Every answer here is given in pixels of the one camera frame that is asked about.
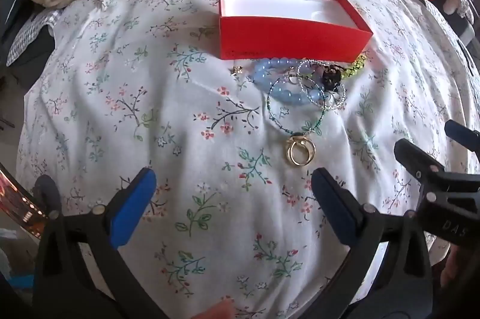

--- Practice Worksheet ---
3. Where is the silver crystal hoop bracelet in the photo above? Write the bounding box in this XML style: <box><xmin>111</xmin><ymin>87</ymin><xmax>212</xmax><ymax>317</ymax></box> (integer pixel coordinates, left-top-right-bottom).
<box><xmin>297</xmin><ymin>59</ymin><xmax>348</xmax><ymax>112</ymax></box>

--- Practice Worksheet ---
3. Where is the yellow-green bead bracelet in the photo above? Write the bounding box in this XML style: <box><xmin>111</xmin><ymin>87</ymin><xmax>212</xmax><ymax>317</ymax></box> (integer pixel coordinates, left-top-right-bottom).
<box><xmin>337</xmin><ymin>53</ymin><xmax>368</xmax><ymax>80</ymax></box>

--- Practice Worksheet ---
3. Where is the dark bead bracelet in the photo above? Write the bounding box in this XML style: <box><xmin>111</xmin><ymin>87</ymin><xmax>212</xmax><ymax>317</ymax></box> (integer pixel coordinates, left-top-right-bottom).
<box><xmin>322</xmin><ymin>65</ymin><xmax>344</xmax><ymax>91</ymax></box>

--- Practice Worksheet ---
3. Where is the floral bed cover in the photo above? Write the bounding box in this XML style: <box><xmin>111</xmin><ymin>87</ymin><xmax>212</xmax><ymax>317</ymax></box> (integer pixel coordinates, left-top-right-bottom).
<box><xmin>17</xmin><ymin>0</ymin><xmax>480</xmax><ymax>319</ymax></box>

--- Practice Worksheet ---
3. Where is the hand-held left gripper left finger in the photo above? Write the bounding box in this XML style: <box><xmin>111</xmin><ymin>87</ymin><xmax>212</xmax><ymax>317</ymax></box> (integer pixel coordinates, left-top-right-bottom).
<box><xmin>32</xmin><ymin>166</ymin><xmax>169</xmax><ymax>319</ymax></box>

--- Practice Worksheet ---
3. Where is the red jewelry box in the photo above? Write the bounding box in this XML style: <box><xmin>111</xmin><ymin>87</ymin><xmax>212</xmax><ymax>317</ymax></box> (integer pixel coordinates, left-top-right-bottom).
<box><xmin>218</xmin><ymin>0</ymin><xmax>374</xmax><ymax>61</ymax></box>

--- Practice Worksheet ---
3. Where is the shiny brown curved object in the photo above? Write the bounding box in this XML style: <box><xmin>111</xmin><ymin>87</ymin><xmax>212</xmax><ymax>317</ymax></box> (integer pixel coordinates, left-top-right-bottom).
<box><xmin>0</xmin><ymin>164</ymin><xmax>50</xmax><ymax>239</ymax></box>

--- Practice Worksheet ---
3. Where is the dark clothing pile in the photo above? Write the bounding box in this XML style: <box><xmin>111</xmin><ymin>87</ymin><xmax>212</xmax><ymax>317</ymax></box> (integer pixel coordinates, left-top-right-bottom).
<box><xmin>0</xmin><ymin>0</ymin><xmax>57</xmax><ymax>87</ymax></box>

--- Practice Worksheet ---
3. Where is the blue bead bracelet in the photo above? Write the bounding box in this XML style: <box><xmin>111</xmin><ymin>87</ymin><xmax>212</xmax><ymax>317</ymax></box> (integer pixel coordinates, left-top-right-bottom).
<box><xmin>253</xmin><ymin>56</ymin><xmax>325</xmax><ymax>108</ymax></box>

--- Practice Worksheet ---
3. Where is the gingham cloth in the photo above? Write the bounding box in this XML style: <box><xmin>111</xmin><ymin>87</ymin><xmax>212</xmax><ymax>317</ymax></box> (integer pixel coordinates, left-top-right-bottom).
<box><xmin>7</xmin><ymin>8</ymin><xmax>62</xmax><ymax>67</ymax></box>

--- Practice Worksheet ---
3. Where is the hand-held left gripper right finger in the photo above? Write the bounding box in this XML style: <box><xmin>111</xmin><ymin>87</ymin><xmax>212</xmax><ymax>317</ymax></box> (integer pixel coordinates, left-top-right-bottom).
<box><xmin>311</xmin><ymin>167</ymin><xmax>434</xmax><ymax>319</ymax></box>

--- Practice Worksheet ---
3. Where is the person's right hand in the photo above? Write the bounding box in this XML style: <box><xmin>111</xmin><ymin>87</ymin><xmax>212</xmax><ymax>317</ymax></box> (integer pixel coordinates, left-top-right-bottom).
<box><xmin>441</xmin><ymin>245</ymin><xmax>468</xmax><ymax>289</ymax></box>

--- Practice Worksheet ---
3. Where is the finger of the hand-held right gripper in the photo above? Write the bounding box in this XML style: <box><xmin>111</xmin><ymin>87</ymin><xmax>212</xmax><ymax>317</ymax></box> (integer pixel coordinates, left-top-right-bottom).
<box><xmin>394</xmin><ymin>138</ymin><xmax>451</xmax><ymax>193</ymax></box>
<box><xmin>445</xmin><ymin>119</ymin><xmax>480</xmax><ymax>151</ymax></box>

